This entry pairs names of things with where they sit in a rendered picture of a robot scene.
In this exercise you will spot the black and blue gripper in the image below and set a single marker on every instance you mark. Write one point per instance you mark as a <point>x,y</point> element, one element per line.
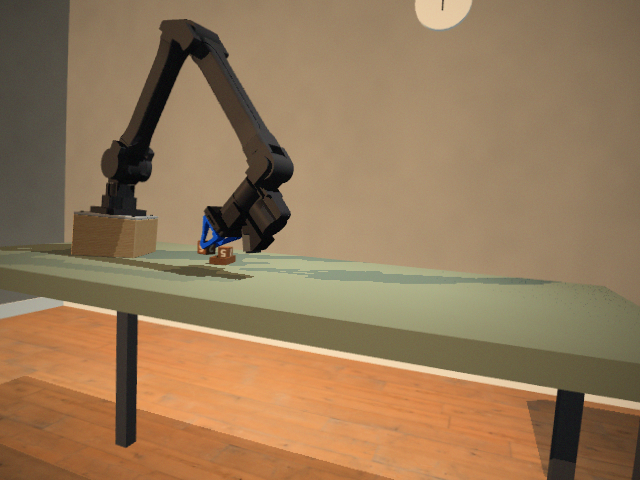
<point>221,232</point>

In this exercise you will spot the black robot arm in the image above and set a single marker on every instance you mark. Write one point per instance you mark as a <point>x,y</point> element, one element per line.
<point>267,170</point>

